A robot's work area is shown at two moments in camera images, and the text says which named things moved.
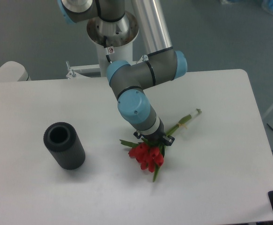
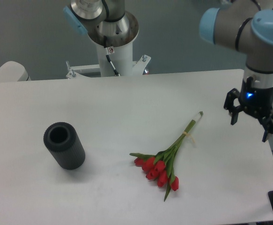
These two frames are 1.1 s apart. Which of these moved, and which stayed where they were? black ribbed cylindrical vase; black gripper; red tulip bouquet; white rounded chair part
Moved: red tulip bouquet; black gripper
Stayed: white rounded chair part; black ribbed cylindrical vase
